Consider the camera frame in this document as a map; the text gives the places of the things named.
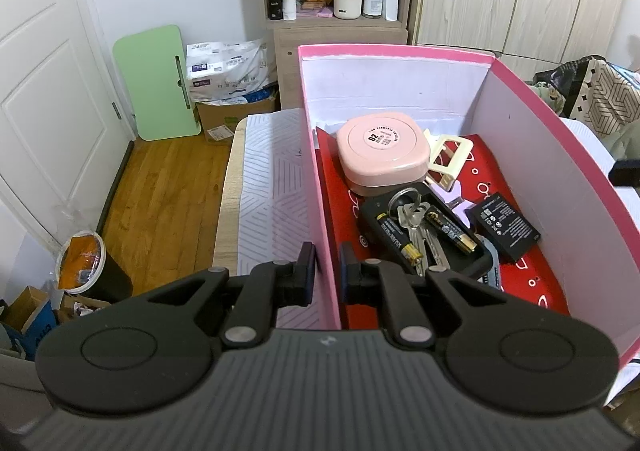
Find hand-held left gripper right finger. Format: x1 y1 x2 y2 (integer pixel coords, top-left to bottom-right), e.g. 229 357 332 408
340 241 508 347

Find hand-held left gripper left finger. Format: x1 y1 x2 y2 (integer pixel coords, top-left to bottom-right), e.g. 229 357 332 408
147 241 318 349

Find black and gold battery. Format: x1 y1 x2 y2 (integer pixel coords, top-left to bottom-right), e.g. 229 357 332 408
376 212 426 266
425 211 478 252

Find black plastic case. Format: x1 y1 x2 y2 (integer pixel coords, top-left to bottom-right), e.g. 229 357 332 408
359 184 493 282

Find pink cardboard box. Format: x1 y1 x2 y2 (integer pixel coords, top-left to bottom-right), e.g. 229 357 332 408
297 44 640 407

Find bunch of keys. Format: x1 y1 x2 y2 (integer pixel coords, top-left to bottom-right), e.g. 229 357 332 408
387 187 451 277

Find pink compact case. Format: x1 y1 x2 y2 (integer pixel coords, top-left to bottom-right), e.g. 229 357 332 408
336 112 432 197

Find large cream hair claw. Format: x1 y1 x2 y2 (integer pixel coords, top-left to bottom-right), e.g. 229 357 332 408
422 128 475 194

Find black phone battery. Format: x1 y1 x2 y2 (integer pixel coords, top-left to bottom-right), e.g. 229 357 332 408
465 191 542 263

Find lilac hair clip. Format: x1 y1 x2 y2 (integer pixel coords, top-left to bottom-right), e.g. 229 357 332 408
445 191 481 214

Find grey portable router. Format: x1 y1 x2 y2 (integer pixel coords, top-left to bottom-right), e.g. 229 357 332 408
480 238 503 289

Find olive green cloth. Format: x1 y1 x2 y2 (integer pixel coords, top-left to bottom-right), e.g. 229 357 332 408
602 121 640 162

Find black and white patterned bag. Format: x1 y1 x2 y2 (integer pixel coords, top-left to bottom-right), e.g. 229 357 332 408
532 55 640 139

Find white patterned tablecloth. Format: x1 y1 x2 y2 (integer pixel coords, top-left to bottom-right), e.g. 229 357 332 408
235 107 640 407

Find brown cardboard box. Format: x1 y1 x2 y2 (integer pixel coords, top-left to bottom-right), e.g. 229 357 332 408
194 96 280 146

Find white printed package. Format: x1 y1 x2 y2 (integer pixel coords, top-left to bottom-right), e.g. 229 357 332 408
186 38 279 104

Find small cardboard box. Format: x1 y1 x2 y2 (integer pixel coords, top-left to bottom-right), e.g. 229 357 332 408
59 292 113 319

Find bin with orange bag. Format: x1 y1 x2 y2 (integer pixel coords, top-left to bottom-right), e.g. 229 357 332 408
55 230 133 304

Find wooden shelf unit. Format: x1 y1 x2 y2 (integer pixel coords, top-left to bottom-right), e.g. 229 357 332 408
257 0 426 112

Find green board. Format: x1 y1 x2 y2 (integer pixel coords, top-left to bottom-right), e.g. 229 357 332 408
112 24 202 142

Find pink flat box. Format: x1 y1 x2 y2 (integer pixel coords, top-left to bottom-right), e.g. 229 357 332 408
297 0 333 19

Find white lidded jar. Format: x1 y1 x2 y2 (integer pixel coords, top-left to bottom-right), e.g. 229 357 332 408
333 0 363 20

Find blue cardboard box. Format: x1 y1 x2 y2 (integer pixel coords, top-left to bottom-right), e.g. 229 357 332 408
5 285 58 362

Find grey padded seat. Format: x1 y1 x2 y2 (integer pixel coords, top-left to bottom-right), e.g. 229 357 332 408
0 353 46 394

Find white door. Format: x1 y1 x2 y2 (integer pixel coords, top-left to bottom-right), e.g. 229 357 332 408
0 0 133 252

